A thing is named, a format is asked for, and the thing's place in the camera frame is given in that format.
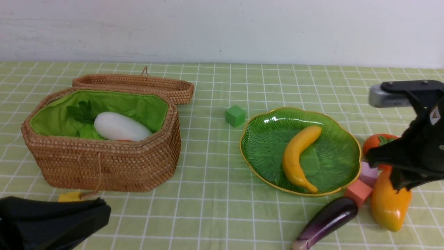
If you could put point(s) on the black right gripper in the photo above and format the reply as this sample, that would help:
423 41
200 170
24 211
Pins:
416 156

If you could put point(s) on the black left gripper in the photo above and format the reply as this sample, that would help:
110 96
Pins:
48 225

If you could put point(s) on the orange persimmon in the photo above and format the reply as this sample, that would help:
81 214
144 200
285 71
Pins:
374 141

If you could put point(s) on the yellow orange mango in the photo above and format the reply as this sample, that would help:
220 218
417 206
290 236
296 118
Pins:
389 206

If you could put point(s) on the purple eggplant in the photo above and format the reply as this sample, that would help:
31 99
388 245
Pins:
331 217

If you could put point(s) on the yellow banana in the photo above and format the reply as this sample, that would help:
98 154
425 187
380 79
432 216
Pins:
291 158

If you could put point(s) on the orange carrot with leaves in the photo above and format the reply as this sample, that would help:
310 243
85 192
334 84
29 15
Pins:
82 113

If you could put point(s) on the green pepper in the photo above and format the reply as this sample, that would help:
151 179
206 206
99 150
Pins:
88 131

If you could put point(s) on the white radish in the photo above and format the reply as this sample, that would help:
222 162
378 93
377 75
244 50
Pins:
114 126

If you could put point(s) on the pink foam cube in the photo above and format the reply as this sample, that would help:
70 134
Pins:
368 175

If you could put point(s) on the red foam cube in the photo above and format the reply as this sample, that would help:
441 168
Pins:
359 192

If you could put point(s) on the yellow foam cube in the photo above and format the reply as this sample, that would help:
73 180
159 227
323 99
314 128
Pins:
70 197

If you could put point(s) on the green glass leaf plate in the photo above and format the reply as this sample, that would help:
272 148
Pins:
303 153

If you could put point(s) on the woven wicker basket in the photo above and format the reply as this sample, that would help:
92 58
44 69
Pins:
104 165

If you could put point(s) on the green foam cube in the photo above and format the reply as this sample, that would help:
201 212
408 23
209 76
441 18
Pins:
235 116

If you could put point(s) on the checkered green tablecloth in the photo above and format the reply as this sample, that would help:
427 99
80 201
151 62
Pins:
213 201

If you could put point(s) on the woven basket lid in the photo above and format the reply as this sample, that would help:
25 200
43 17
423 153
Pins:
177 91

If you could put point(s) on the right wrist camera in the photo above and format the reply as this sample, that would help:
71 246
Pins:
421 95

